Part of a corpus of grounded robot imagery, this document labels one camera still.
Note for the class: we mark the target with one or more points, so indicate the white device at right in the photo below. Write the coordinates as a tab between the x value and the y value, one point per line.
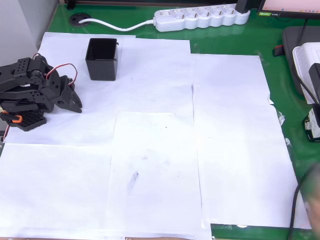
303	60

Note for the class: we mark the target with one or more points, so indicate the white power strip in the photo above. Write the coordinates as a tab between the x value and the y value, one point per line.
200	21

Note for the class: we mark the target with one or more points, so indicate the black open box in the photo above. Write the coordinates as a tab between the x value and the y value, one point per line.
102	70

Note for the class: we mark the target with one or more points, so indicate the black computer monitor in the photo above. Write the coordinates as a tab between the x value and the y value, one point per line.
287	5

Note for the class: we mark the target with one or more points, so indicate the black plug adapter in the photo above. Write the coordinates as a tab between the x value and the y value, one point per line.
242	5

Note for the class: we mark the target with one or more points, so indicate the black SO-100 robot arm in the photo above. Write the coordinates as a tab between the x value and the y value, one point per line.
15	97

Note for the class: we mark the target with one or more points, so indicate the white paper sheet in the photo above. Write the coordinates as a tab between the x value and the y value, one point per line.
155	75
50	187
250	187
155	187
82	130
230	95

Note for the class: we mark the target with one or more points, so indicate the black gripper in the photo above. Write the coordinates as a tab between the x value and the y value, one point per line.
65	98

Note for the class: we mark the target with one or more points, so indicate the person hand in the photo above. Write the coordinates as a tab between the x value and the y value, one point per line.
314	200

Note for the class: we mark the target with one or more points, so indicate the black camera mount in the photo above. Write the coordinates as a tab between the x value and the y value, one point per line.
315	75

